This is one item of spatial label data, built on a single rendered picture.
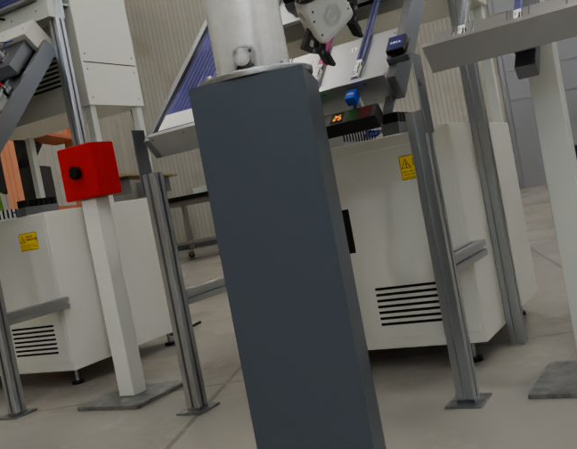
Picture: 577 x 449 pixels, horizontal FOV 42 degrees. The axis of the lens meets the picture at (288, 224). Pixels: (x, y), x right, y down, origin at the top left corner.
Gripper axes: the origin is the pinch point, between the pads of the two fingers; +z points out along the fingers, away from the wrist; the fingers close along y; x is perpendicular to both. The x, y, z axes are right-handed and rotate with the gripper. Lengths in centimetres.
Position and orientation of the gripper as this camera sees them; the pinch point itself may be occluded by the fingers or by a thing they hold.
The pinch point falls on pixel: (343, 46)
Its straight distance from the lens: 168.9
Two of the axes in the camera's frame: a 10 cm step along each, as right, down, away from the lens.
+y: 6.7, -7.2, 1.8
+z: 4.8, 6.0, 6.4
